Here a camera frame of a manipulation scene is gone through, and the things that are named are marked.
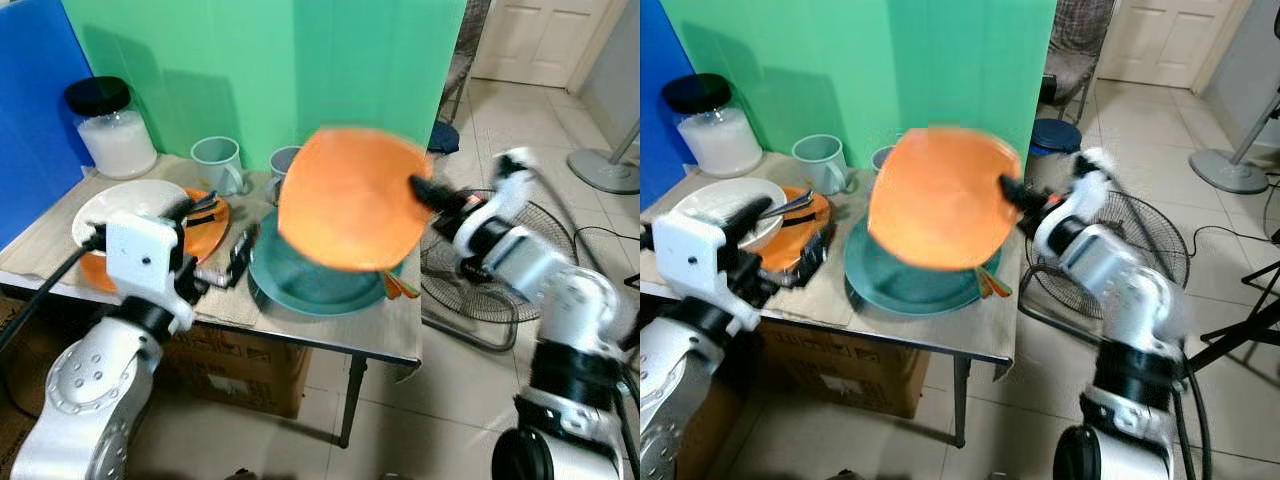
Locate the black tripod leg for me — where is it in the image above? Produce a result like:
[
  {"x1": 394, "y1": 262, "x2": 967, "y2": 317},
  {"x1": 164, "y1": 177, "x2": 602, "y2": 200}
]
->
[{"x1": 1188, "y1": 258, "x2": 1280, "y2": 377}]

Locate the black-lidded jar of white powder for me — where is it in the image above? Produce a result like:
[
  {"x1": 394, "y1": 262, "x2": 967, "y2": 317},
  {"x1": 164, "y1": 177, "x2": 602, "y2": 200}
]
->
[
  {"x1": 64, "y1": 76, "x2": 160, "y2": 182},
  {"x1": 661, "y1": 73, "x2": 765, "y2": 180}
]

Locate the dark blue round stool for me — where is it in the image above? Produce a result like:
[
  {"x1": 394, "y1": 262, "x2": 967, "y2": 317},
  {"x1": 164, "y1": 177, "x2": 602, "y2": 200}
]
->
[
  {"x1": 429, "y1": 119, "x2": 462, "y2": 157},
  {"x1": 1029, "y1": 117, "x2": 1084, "y2": 157}
]

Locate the orange plastic plate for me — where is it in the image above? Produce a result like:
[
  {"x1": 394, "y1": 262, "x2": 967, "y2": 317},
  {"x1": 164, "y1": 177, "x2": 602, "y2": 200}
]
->
[
  {"x1": 867, "y1": 124, "x2": 1024, "y2": 272},
  {"x1": 276, "y1": 124, "x2": 437, "y2": 274}
]

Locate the brown cardboard box with print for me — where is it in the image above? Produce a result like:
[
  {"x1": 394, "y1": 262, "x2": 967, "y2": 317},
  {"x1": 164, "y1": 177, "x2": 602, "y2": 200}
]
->
[
  {"x1": 752, "y1": 318, "x2": 933, "y2": 420},
  {"x1": 158, "y1": 322, "x2": 313, "y2": 420}
]

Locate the white bowl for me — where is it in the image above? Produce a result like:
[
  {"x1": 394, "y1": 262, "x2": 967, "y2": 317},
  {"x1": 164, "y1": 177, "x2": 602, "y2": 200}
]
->
[
  {"x1": 71, "y1": 179, "x2": 193, "y2": 253},
  {"x1": 671, "y1": 178, "x2": 789, "y2": 253}
]

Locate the pale green mug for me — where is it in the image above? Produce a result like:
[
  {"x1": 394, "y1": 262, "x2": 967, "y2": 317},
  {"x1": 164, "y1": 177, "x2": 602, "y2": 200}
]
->
[
  {"x1": 190, "y1": 136, "x2": 250, "y2": 197},
  {"x1": 791, "y1": 134, "x2": 860, "y2": 197}
]

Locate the white panelled door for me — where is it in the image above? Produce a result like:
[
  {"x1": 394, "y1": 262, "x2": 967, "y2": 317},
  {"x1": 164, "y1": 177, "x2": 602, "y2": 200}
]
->
[
  {"x1": 469, "y1": 0, "x2": 613, "y2": 93},
  {"x1": 1094, "y1": 0, "x2": 1253, "y2": 93}
]

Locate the grey round-based stand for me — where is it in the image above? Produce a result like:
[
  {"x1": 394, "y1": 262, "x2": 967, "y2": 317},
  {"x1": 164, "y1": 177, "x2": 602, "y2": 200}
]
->
[
  {"x1": 1188, "y1": 84, "x2": 1280, "y2": 197},
  {"x1": 566, "y1": 118, "x2": 641, "y2": 197}
]

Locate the plain brown cardboard box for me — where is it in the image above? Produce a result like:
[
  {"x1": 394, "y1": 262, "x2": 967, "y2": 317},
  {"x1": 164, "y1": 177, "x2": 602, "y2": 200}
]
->
[
  {"x1": 0, "y1": 288, "x2": 63, "y2": 473},
  {"x1": 688, "y1": 368, "x2": 749, "y2": 480}
]

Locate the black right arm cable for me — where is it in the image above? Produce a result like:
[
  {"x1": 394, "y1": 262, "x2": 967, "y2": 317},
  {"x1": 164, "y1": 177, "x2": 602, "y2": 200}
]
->
[
  {"x1": 612, "y1": 358, "x2": 641, "y2": 480},
  {"x1": 1168, "y1": 350, "x2": 1217, "y2": 480}
]

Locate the orange plate under white bowl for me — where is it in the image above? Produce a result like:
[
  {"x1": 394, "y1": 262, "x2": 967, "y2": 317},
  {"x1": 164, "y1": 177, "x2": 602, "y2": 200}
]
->
[
  {"x1": 758, "y1": 186, "x2": 834, "y2": 274},
  {"x1": 79, "y1": 187, "x2": 232, "y2": 294}
]

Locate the grey metal table leg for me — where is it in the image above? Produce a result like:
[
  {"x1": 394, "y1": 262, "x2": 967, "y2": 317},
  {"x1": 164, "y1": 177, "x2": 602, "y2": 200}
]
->
[
  {"x1": 336, "y1": 351, "x2": 367, "y2": 450},
  {"x1": 949, "y1": 354, "x2": 974, "y2": 450}
]

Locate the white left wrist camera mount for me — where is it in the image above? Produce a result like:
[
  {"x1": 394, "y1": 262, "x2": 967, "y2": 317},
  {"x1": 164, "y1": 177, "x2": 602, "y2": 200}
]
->
[
  {"x1": 103, "y1": 212, "x2": 198, "y2": 336},
  {"x1": 650, "y1": 212, "x2": 767, "y2": 337}
]

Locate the black floor cable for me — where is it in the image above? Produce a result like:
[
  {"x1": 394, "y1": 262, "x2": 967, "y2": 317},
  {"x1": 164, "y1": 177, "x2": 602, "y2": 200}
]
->
[
  {"x1": 1189, "y1": 224, "x2": 1280, "y2": 253},
  {"x1": 573, "y1": 224, "x2": 641, "y2": 253}
]

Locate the green backdrop sheet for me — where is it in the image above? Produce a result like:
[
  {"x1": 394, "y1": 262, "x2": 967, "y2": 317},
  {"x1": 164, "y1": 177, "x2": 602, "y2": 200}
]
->
[
  {"x1": 60, "y1": 0, "x2": 469, "y2": 193},
  {"x1": 660, "y1": 0, "x2": 1059, "y2": 173}
]

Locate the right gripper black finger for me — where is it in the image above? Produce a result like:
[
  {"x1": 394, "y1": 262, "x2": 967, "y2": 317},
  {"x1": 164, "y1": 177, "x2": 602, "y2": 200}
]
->
[
  {"x1": 997, "y1": 174, "x2": 1041, "y2": 212},
  {"x1": 407, "y1": 174, "x2": 452, "y2": 214}
]

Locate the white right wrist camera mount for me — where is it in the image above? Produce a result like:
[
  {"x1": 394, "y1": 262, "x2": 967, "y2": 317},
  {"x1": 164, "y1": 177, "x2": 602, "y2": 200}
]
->
[
  {"x1": 1074, "y1": 147, "x2": 1127, "y2": 203},
  {"x1": 489, "y1": 147, "x2": 542, "y2": 217}
]

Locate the black floor fan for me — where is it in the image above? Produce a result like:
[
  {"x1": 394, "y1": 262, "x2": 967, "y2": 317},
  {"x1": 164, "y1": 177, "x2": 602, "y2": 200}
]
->
[
  {"x1": 1018, "y1": 188, "x2": 1192, "y2": 347},
  {"x1": 419, "y1": 188, "x2": 580, "y2": 353}
]

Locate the grey patterned chair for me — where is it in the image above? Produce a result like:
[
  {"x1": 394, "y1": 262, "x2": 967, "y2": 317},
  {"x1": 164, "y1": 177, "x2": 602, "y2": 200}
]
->
[
  {"x1": 440, "y1": 0, "x2": 493, "y2": 127},
  {"x1": 1038, "y1": 0, "x2": 1117, "y2": 127}
]

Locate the blue partition panel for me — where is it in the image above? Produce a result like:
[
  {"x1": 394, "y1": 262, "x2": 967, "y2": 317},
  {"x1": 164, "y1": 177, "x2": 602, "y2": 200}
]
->
[
  {"x1": 0, "y1": 0, "x2": 97, "y2": 253},
  {"x1": 640, "y1": 0, "x2": 697, "y2": 213}
]

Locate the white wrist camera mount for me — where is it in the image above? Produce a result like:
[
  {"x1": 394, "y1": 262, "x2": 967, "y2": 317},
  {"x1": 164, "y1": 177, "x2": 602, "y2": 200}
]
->
[
  {"x1": 489, "y1": 147, "x2": 542, "y2": 217},
  {"x1": 103, "y1": 212, "x2": 198, "y2": 336},
  {"x1": 650, "y1": 212, "x2": 767, "y2": 337},
  {"x1": 1074, "y1": 147, "x2": 1127, "y2": 203}
]

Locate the teal round plate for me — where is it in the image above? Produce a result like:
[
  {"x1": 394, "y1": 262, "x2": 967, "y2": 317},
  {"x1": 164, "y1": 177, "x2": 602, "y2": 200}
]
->
[
  {"x1": 842, "y1": 214, "x2": 1002, "y2": 318},
  {"x1": 247, "y1": 214, "x2": 407, "y2": 318}
]

